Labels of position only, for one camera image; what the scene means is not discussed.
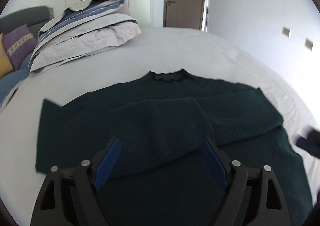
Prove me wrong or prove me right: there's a purple cushion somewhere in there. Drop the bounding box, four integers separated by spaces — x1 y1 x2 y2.
2 24 38 70

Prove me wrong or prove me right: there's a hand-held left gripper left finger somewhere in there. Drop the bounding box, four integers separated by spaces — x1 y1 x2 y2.
30 137 122 226

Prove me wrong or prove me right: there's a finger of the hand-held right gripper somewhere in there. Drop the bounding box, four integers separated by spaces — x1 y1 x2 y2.
296 129 320 159

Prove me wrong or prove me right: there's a dark green sweater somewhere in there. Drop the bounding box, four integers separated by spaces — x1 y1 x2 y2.
34 68 314 226

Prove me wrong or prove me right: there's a blue pillow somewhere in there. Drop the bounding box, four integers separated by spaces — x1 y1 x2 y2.
0 53 33 109

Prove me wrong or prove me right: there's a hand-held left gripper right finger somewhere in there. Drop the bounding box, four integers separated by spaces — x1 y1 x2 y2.
200 137 292 226

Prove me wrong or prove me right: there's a folded grey blue duvet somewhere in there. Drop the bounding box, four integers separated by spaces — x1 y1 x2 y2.
29 0 142 74

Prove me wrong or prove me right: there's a grey headboard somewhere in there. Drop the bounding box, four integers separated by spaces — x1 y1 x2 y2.
0 6 54 35

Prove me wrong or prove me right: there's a yellow cushion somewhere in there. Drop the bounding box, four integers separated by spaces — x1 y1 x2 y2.
0 33 14 79

